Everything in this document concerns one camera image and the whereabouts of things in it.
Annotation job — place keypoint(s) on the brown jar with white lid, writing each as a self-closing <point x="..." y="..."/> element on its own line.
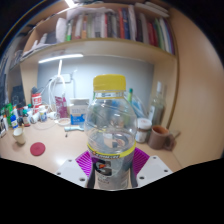
<point x="143" y="130"/>

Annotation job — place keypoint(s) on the red and white canister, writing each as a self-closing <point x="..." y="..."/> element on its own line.
<point x="36" y="101"/>

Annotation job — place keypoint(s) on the clear bottle with yellow cap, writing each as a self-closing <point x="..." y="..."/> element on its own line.
<point x="110" y="133"/>

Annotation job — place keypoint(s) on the wooden shelf unit with books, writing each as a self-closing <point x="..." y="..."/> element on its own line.
<point x="106" y="30"/>

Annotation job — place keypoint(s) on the white power strip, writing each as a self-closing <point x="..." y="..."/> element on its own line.
<point x="63" y="78"/>

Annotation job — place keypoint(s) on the tall clear glass bottle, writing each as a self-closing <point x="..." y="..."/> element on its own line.
<point x="158" y="106"/>

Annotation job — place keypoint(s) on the maroon pouch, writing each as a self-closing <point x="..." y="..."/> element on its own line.
<point x="61" y="107"/>

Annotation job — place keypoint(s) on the ceiling light tube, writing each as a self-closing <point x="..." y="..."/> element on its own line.
<point x="70" y="3"/>

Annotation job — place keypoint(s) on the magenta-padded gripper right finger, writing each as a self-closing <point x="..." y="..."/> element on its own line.
<point x="150" y="170"/>

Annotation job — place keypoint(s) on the flat round red coaster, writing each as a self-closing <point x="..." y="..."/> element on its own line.
<point x="37" y="149"/>

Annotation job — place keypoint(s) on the white LED desk lamp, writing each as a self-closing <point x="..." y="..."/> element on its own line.
<point x="60" y="58"/>

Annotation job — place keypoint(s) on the blue and white box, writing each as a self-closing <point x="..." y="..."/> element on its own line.
<point x="78" y="113"/>

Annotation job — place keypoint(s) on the brown mug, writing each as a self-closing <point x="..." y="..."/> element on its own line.
<point x="158" y="137"/>

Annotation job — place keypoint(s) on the light blue hairbrush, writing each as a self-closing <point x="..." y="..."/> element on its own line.
<point x="73" y="128"/>

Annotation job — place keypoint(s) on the white bottle with blue label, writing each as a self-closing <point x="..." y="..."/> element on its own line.
<point x="14" y="122"/>

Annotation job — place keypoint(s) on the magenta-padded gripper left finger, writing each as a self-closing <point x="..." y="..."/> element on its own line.
<point x="75" y="171"/>

